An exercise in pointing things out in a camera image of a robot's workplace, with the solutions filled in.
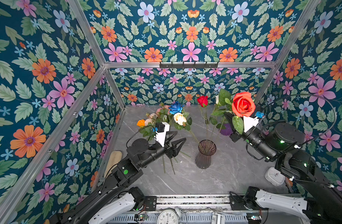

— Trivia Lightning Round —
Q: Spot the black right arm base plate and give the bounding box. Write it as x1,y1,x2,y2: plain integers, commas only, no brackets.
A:
229,192,259,211

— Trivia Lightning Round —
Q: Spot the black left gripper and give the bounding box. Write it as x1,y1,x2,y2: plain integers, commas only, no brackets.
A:
136,131,184,169

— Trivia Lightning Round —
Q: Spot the blue artificial flower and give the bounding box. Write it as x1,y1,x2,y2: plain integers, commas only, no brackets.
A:
169,102,183,114

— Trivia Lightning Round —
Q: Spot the purple blue ribbed glass vase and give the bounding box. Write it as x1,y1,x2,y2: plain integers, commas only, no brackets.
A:
220,123,233,136

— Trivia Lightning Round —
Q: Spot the black hook rail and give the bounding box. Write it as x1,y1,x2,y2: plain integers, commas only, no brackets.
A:
159,62,219,69

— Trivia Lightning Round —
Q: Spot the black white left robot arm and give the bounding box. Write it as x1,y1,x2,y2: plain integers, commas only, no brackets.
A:
49,131,186,224

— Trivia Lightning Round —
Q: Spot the dark pink ribbed glass vase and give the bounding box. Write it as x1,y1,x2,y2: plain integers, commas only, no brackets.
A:
195,140,216,169

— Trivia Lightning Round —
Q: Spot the cream white artificial rose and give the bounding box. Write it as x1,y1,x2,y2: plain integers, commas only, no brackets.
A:
173,113,204,153

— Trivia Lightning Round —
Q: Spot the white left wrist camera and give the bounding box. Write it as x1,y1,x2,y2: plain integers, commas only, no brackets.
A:
154,122,170,147

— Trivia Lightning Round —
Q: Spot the orange yellow artificial rose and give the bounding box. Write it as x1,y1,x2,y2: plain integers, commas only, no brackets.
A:
137,119,146,128

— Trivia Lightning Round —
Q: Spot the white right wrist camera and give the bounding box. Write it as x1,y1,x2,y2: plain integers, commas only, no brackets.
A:
243,111,264,133

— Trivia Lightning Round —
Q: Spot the white analog alarm clock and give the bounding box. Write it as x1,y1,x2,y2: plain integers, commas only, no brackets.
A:
157,207,182,224

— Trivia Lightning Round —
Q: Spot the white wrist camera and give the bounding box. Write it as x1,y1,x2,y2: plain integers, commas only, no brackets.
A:
154,122,170,147
243,111,264,133

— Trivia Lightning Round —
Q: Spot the bunch of artificial flowers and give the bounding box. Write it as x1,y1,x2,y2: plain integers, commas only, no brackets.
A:
130,103,190,168

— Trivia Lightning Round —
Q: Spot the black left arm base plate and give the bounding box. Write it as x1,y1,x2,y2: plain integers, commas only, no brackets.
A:
140,196,158,211

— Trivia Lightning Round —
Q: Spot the beige oblong pad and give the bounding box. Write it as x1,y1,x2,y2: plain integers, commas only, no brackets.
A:
104,151,123,178

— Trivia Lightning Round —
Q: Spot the white rounded device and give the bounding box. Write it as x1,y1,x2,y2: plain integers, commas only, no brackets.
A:
265,167,285,186

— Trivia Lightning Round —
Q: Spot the aluminium front mounting rail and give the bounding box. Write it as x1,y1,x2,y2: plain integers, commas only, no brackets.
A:
78,194,309,213

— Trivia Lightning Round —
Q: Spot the red artificial rose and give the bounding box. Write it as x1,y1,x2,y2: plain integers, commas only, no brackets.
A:
197,96,211,154
210,89,256,129

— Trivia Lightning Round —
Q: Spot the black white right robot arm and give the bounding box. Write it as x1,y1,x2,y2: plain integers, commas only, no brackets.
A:
224,113,342,224

